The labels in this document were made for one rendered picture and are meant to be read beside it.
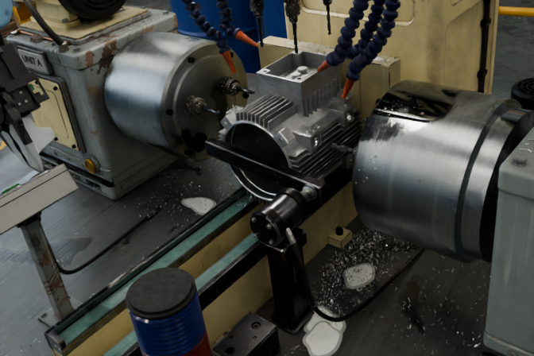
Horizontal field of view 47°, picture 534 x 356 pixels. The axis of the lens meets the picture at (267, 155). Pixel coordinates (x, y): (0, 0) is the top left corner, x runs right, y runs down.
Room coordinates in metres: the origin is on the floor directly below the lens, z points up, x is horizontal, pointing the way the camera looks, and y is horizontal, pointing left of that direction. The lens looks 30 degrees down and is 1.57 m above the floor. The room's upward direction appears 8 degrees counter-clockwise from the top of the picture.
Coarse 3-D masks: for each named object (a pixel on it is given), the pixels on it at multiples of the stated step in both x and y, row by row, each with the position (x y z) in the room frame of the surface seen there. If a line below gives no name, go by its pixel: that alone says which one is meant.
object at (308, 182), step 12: (216, 144) 0.96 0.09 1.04; (228, 144) 0.95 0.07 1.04; (216, 156) 0.95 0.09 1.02; (228, 156) 0.93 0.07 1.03; (240, 156) 0.91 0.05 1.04; (252, 156) 0.91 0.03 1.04; (252, 168) 0.89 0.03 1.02; (264, 168) 0.88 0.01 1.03; (276, 168) 0.86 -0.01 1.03; (288, 168) 0.86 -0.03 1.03; (276, 180) 0.86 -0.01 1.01; (288, 180) 0.84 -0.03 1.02; (300, 180) 0.82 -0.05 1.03; (312, 180) 0.82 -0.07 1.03; (312, 192) 0.80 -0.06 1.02; (324, 192) 0.81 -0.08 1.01
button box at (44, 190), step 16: (48, 176) 0.87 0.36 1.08; (64, 176) 0.88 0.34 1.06; (16, 192) 0.82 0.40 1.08; (32, 192) 0.84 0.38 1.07; (48, 192) 0.85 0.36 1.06; (64, 192) 0.86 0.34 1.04; (0, 208) 0.80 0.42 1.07; (16, 208) 0.81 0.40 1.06; (32, 208) 0.82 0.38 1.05; (0, 224) 0.78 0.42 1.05; (16, 224) 0.79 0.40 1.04
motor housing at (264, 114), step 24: (264, 96) 1.00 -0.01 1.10; (240, 120) 0.94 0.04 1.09; (264, 120) 0.91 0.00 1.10; (288, 120) 0.93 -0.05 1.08; (312, 120) 0.95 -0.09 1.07; (336, 120) 0.95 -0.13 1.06; (240, 144) 1.00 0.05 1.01; (264, 144) 1.04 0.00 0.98; (288, 144) 0.89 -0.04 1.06; (336, 144) 0.95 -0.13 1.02; (240, 168) 0.98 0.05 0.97; (312, 168) 0.89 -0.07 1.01; (264, 192) 0.94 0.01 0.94
